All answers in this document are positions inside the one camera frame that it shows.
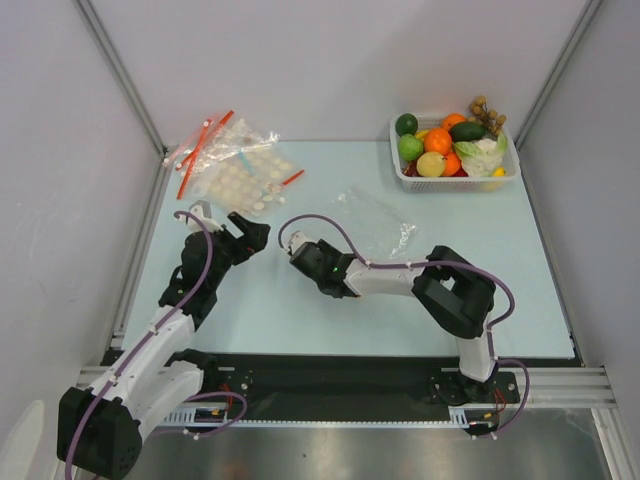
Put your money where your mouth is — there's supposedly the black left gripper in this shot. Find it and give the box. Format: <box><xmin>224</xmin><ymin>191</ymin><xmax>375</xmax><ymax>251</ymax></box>
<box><xmin>208</xmin><ymin>212</ymin><xmax>269</xmax><ymax>288</ymax></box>

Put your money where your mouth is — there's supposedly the clear zip top bag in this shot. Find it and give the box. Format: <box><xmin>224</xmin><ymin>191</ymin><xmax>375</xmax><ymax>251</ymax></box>
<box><xmin>331</xmin><ymin>185</ymin><xmax>417</xmax><ymax>260</ymax></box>

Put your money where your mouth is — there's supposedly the yellow pear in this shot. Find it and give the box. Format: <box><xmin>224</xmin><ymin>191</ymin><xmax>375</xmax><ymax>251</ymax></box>
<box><xmin>416</xmin><ymin>152</ymin><xmax>446</xmax><ymax>178</ymax></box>

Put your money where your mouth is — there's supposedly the white cauliflower with leaves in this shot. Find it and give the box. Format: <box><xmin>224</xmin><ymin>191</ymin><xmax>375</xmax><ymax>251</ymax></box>
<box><xmin>454</xmin><ymin>133</ymin><xmax>508</xmax><ymax>178</ymax></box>

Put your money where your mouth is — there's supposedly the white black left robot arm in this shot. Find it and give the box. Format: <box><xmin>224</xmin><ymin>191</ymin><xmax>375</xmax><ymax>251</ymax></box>
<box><xmin>57</xmin><ymin>210</ymin><xmax>271</xmax><ymax>479</ymax></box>

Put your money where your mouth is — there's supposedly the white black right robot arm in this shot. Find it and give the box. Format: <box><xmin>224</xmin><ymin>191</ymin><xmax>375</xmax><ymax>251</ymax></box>
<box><xmin>285</xmin><ymin>233</ymin><xmax>498</xmax><ymax>405</ymax></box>

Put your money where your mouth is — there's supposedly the pile of zip bags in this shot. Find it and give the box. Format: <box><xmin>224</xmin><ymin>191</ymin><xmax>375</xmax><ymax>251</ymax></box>
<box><xmin>163</xmin><ymin>110</ymin><xmax>305</xmax><ymax>218</ymax></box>

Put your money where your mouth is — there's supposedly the dark red fruit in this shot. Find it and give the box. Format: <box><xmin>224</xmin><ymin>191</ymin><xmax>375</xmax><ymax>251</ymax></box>
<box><xmin>403</xmin><ymin>161</ymin><xmax>419</xmax><ymax>178</ymax></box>

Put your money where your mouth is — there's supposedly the light green guava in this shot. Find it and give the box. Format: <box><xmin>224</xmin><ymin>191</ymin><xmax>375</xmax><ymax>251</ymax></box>
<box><xmin>397</xmin><ymin>134</ymin><xmax>424</xmax><ymax>162</ymax></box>

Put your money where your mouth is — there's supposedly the small orange tangerine front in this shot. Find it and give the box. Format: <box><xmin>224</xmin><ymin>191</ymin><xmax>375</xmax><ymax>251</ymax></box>
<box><xmin>442</xmin><ymin>152</ymin><xmax>461</xmax><ymax>177</ymax></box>

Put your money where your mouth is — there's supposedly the dark green lime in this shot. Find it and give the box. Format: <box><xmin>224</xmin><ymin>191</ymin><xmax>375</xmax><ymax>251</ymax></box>
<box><xmin>395</xmin><ymin>113</ymin><xmax>418</xmax><ymax>137</ymax></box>

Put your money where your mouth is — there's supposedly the dark green avocado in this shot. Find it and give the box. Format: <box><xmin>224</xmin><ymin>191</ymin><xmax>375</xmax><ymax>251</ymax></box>
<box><xmin>449</xmin><ymin>121</ymin><xmax>487</xmax><ymax>143</ymax></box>

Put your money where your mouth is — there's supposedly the orange tangerine back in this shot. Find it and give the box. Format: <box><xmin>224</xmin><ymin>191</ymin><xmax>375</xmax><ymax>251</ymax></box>
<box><xmin>441</xmin><ymin>113</ymin><xmax>467</xmax><ymax>131</ymax></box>

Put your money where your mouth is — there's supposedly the white plastic fruit basket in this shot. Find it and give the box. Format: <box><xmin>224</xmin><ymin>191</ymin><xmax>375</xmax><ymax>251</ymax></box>
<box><xmin>389</xmin><ymin>113</ymin><xmax>521</xmax><ymax>193</ymax></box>

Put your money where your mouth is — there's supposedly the brown longan bunch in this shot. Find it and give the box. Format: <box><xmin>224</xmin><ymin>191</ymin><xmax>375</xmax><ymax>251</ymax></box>
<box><xmin>468</xmin><ymin>96</ymin><xmax>507</xmax><ymax>137</ymax></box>

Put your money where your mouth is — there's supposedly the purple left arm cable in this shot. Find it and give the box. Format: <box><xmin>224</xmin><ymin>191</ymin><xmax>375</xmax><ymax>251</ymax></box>
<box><xmin>63</xmin><ymin>209</ymin><xmax>248</xmax><ymax>480</ymax></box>

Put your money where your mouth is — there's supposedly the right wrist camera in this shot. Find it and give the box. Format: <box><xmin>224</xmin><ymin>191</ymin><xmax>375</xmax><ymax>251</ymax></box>
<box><xmin>283</xmin><ymin>231</ymin><xmax>311</xmax><ymax>256</ymax></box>

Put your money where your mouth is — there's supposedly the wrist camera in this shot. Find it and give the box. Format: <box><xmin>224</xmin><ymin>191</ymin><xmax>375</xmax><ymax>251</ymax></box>
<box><xmin>283</xmin><ymin>231</ymin><xmax>311</xmax><ymax>256</ymax></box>
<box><xmin>186</xmin><ymin>200</ymin><xmax>222</xmax><ymax>233</ymax></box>

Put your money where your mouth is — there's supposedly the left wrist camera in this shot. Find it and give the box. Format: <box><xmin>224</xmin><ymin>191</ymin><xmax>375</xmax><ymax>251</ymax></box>
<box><xmin>186</xmin><ymin>200</ymin><xmax>222</xmax><ymax>233</ymax></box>

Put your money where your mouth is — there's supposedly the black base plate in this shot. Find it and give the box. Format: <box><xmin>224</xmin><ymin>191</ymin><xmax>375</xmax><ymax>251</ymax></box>
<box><xmin>170</xmin><ymin>350</ymin><xmax>521</xmax><ymax>423</ymax></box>

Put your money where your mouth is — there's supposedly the white cable duct left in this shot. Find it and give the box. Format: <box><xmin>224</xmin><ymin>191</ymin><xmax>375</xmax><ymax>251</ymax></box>
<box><xmin>159</xmin><ymin>404</ymin><xmax>230</xmax><ymax>428</ymax></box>

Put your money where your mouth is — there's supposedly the white cable duct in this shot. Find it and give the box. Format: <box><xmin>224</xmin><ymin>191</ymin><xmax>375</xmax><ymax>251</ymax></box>
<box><xmin>159</xmin><ymin>404</ymin><xmax>230</xmax><ymax>428</ymax></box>
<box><xmin>448</xmin><ymin>405</ymin><xmax>501</xmax><ymax>429</ymax></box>

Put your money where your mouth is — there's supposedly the white cable duct right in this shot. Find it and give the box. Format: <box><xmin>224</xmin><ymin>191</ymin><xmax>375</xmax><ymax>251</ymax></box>
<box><xmin>448</xmin><ymin>405</ymin><xmax>501</xmax><ymax>429</ymax></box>

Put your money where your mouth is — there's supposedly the aluminium frame post left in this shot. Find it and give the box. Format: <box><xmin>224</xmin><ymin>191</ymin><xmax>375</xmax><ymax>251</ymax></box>
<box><xmin>72</xmin><ymin>0</ymin><xmax>166</xmax><ymax>157</ymax></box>

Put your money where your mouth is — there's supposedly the aluminium frame post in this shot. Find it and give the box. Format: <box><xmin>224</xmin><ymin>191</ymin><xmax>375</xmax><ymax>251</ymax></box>
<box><xmin>514</xmin><ymin>0</ymin><xmax>606</xmax><ymax>150</ymax></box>
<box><xmin>72</xmin><ymin>0</ymin><xmax>166</xmax><ymax>157</ymax></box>

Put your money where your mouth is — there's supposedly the aluminium frame post right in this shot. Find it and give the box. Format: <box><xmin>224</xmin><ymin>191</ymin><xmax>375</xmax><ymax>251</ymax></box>
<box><xmin>514</xmin><ymin>0</ymin><xmax>606</xmax><ymax>150</ymax></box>

